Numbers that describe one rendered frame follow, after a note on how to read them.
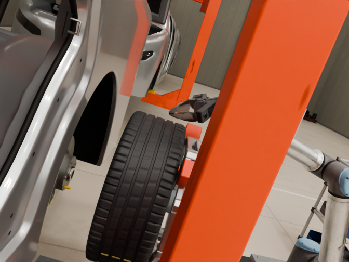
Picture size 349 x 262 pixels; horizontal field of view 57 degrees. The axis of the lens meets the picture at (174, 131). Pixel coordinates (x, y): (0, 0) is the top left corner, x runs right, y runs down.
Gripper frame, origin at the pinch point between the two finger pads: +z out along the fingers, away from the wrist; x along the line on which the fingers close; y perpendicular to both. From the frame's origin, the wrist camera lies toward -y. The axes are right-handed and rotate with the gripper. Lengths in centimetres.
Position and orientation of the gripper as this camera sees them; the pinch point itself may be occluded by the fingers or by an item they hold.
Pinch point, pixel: (171, 113)
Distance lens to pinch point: 123.5
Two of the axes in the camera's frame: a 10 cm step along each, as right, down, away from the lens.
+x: -2.0, -8.8, -4.2
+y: 1.0, -4.5, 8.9
